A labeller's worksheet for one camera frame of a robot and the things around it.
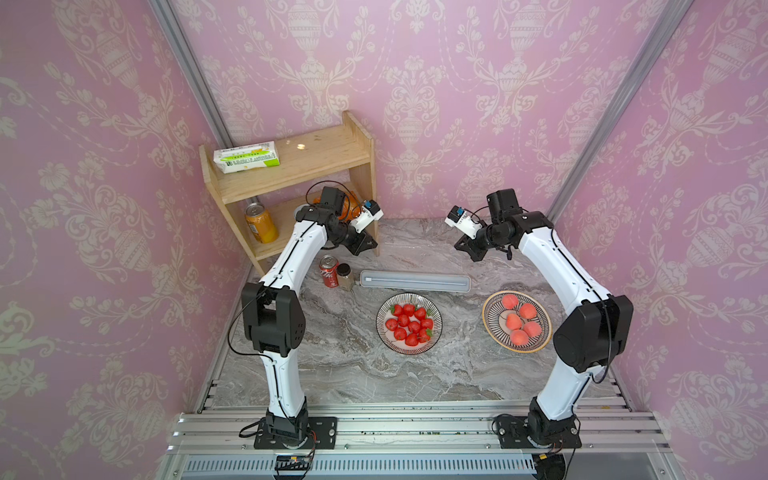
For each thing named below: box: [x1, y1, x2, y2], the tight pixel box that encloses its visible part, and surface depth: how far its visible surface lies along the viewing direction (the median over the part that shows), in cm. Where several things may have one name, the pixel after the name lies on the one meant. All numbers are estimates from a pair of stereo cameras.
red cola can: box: [319, 255, 340, 288], surface depth 97 cm
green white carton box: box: [213, 141, 281, 174], surface depth 73 cm
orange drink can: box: [244, 202, 279, 244], surface depth 81 cm
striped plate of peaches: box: [482, 290, 552, 353], surface depth 93 cm
